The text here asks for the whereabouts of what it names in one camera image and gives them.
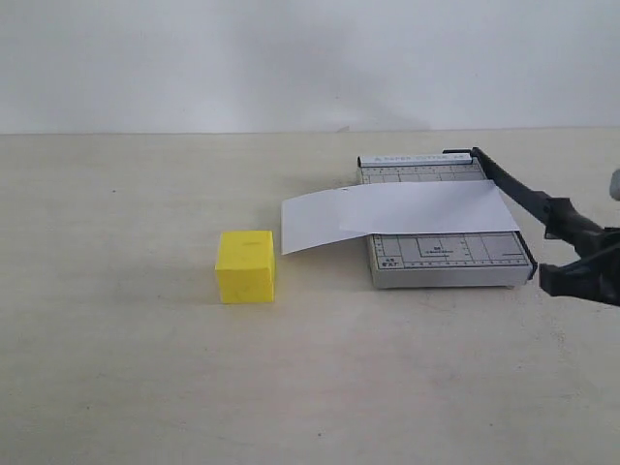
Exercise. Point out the white paper sheet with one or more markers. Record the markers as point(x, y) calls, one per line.
point(335, 215)

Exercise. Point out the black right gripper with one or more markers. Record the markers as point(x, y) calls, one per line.
point(595, 276)

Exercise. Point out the yellow foam cube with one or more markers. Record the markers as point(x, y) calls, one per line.
point(245, 267)

